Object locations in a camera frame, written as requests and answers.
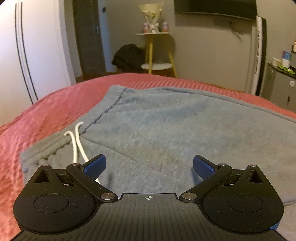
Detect grey sweatpants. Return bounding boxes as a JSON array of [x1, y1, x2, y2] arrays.
[[21, 86, 295, 204]]

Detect red ribbed bedspread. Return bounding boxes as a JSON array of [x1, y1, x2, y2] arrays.
[[1, 73, 295, 240]]

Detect grey cabinet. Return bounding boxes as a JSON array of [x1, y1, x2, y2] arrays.
[[261, 64, 295, 112]]

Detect white cup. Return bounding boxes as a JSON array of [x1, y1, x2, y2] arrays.
[[271, 57, 281, 66]]

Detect white wardrobe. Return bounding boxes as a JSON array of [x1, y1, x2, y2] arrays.
[[1, 1, 76, 125]]

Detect blue white box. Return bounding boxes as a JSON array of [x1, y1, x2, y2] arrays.
[[281, 51, 291, 68]]

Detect white tower fan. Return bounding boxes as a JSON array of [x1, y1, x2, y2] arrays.
[[251, 16, 267, 96]]

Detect black bag on floor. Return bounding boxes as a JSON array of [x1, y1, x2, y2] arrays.
[[111, 44, 144, 72]]

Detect yellow legged side table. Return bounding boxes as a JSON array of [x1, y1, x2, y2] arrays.
[[135, 32, 177, 78]]

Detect dark door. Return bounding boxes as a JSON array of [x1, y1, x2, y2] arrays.
[[73, 0, 106, 80]]

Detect cream wrapped flower bouquet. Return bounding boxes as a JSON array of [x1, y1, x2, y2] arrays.
[[139, 1, 164, 33]]

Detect black wall television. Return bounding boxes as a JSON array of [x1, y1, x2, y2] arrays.
[[174, 0, 257, 21]]

